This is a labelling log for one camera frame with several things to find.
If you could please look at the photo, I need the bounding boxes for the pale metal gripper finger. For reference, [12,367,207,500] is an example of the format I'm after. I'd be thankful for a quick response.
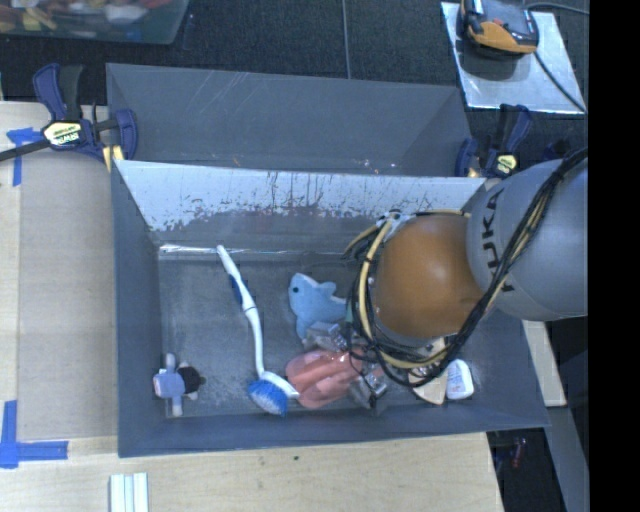
[303,322,350,352]
[348,370,390,410]

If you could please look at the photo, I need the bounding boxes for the blue toy shark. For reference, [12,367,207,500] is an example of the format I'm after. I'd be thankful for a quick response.
[287,272,351,344]

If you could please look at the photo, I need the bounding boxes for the pink toy sausages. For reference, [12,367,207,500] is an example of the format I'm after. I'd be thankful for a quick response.
[284,348,372,412]

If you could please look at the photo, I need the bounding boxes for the small white bottle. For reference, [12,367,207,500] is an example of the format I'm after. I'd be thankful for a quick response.
[445,358,475,402]

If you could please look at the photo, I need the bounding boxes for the white and blue dish brush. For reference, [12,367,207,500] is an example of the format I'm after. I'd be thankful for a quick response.
[215,244,302,417]

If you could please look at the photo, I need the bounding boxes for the grey metal bin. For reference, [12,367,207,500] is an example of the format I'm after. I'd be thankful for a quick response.
[104,62,552,459]

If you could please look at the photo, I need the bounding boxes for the small blue-grey toy animal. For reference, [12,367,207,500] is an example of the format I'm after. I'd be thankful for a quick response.
[152,352,208,418]

